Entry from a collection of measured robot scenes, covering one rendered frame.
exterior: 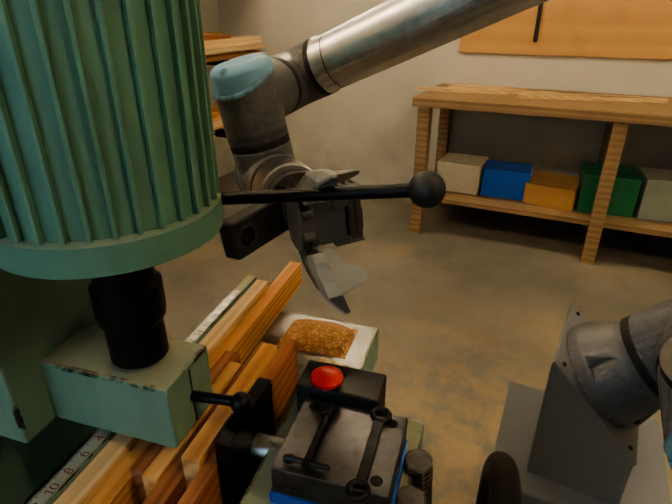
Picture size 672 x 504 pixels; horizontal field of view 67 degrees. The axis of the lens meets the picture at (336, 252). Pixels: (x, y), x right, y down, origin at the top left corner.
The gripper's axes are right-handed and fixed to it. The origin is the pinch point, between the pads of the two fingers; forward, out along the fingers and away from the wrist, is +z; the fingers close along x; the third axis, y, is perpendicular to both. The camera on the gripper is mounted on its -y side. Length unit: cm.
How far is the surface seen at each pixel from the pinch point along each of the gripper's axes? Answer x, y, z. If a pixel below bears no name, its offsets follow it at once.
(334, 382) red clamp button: 8.7, -4.5, 8.2
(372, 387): 10.4, -0.9, 8.6
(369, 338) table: 20.6, 8.5, -12.5
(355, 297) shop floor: 105, 69, -163
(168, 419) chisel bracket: 9.6, -19.0, 4.5
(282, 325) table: 19.3, -2.0, -20.4
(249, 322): 15.2, -7.2, -17.0
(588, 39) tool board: 1, 244, -195
